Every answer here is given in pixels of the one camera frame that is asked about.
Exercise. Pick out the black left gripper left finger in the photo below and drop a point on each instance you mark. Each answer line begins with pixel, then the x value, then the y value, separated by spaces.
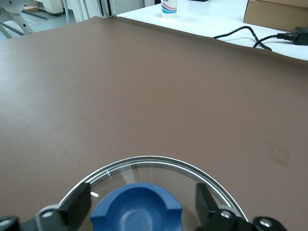
pixel 67 209

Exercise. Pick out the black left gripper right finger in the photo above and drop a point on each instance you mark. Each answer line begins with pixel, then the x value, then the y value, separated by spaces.
pixel 209 207

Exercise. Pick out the glass lid with blue knob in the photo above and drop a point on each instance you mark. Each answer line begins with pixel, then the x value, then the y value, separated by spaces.
pixel 134 207

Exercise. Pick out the brown table mat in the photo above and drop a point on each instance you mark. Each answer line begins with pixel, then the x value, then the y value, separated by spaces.
pixel 144 96

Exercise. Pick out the white side table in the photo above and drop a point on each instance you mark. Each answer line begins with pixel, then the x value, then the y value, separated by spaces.
pixel 216 24

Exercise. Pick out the black power adapter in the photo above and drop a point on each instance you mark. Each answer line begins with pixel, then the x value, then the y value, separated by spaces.
pixel 302 36

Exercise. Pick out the white paper cup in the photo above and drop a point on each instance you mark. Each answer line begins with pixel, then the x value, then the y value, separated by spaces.
pixel 169 8

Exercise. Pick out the brown cardboard box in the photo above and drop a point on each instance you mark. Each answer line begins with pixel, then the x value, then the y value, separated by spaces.
pixel 276 14

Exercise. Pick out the aluminium frame post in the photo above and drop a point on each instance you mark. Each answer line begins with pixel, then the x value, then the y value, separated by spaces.
pixel 106 8

